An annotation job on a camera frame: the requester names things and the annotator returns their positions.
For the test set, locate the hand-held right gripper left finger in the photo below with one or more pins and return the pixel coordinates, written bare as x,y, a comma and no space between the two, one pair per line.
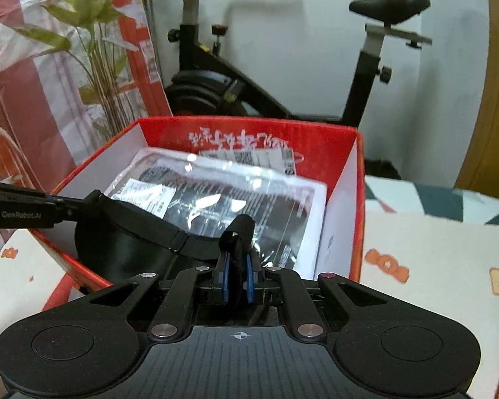
16,190

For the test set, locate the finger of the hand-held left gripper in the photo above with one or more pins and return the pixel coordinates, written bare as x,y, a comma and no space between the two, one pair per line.
250,280
226,278

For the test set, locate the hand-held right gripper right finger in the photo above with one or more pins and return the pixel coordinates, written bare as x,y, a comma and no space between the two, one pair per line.
79,208

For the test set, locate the black cap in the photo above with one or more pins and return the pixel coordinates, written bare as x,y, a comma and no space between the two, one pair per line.
120,237

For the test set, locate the clear plastic packet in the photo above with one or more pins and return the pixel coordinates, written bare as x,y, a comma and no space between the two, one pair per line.
253,199

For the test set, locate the red cardboard box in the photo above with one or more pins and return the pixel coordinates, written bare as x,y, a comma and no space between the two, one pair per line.
345,199

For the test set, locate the red and white curtain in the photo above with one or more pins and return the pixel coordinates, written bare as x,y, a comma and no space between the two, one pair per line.
33,104

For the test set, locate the green leafy plant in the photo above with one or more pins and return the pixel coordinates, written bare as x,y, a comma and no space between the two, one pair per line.
95,50

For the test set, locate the orange printed banner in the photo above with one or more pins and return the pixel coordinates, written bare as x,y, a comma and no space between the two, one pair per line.
147,50

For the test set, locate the printed tablecloth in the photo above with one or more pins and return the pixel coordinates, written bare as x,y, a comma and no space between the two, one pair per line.
420,237

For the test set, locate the black exercise bike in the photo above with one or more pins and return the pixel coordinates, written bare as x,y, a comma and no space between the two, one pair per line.
199,62

